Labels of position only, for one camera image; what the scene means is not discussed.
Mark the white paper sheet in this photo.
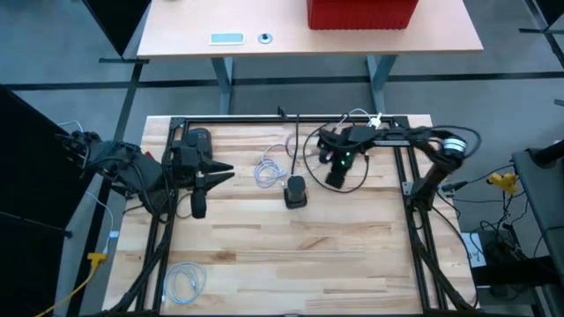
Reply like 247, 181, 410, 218
460, 231, 487, 269

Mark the black sleeved cable bundle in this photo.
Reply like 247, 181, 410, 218
103, 215, 173, 316
407, 210, 479, 313

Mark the large black partition panel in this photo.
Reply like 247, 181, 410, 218
0, 85, 106, 317

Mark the yellow connector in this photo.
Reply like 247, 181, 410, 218
486, 171, 519, 195

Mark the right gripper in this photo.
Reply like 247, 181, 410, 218
317, 126, 376, 171

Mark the black equipment box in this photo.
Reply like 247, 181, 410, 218
473, 227, 564, 288

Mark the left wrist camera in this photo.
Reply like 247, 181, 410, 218
190, 188, 208, 220

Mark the black power bank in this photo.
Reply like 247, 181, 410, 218
187, 127, 214, 160

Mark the small black partition panel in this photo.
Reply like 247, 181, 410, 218
81, 0, 153, 58

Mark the white phone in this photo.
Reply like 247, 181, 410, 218
208, 31, 247, 47

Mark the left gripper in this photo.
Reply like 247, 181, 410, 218
169, 141, 236, 192

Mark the black camera cable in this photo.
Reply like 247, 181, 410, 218
276, 105, 302, 178

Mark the black aluminium table frame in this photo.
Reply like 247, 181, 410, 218
131, 114, 450, 317

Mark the black metal stand foot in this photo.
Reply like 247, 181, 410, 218
517, 0, 564, 71

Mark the grey side table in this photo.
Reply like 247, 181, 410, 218
510, 147, 564, 317

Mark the yellow cable with plug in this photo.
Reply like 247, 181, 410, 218
33, 251, 108, 317

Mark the red ribbed box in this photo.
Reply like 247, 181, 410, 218
306, 0, 419, 31

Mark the white USB cable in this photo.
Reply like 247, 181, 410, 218
337, 107, 376, 131

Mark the lilac USB cable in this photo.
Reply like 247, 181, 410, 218
254, 131, 310, 189

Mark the black cylinder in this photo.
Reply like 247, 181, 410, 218
527, 138, 564, 167

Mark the black USB cable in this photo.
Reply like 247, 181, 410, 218
301, 124, 372, 195

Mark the black charger block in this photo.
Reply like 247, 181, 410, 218
324, 166, 350, 191
283, 174, 308, 210

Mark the beige desk top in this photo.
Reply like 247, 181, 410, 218
135, 0, 485, 61

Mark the black plug with cable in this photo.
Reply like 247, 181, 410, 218
440, 179, 469, 194

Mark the light blue USB cable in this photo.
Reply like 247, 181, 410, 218
163, 262, 208, 306

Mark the thin white cable with plug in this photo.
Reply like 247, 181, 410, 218
59, 120, 121, 255

